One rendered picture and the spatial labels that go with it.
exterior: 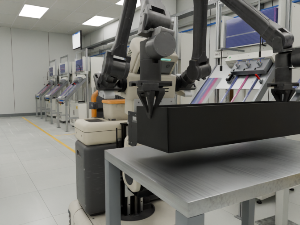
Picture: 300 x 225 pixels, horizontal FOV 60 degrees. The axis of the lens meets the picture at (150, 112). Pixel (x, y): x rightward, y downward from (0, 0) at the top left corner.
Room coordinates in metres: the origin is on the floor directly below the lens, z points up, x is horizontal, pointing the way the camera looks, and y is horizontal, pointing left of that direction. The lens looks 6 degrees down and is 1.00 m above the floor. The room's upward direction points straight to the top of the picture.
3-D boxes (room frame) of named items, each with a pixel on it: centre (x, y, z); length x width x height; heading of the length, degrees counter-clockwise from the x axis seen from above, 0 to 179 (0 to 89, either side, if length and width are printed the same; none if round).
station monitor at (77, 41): (6.40, 1.71, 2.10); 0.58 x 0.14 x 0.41; 33
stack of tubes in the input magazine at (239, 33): (2.45, -0.94, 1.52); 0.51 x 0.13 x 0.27; 33
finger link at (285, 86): (0.97, -0.49, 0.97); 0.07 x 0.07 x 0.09; 29
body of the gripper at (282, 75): (0.98, -0.50, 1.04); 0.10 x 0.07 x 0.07; 119
